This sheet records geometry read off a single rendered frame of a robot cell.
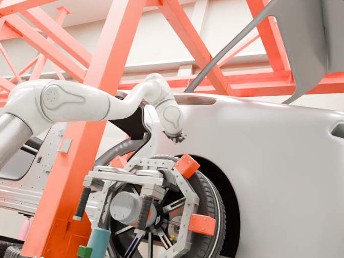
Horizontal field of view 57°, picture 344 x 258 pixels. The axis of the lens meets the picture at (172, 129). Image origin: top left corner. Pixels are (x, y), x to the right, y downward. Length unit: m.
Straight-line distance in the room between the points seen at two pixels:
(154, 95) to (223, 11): 6.61
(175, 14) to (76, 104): 2.13
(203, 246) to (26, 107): 0.93
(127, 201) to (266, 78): 3.54
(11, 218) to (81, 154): 6.99
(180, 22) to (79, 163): 1.67
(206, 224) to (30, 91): 0.86
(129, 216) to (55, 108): 0.68
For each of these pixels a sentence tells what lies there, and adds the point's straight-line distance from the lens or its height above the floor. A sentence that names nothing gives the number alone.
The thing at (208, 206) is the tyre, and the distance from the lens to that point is 1.51.
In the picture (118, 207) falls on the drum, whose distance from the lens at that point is 1.47.
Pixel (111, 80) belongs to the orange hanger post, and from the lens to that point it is 2.11.
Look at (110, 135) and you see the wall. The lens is 7.44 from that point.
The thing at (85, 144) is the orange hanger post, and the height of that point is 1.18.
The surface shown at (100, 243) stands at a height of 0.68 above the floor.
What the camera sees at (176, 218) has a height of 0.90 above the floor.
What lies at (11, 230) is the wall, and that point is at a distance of 8.70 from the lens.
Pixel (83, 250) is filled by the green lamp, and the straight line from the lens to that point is 1.33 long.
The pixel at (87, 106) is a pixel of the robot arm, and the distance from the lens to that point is 0.95.
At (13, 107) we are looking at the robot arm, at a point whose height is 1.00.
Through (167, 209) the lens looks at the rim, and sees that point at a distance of 1.62.
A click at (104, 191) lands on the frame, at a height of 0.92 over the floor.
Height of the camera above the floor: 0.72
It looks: 20 degrees up
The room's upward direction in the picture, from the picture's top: 13 degrees clockwise
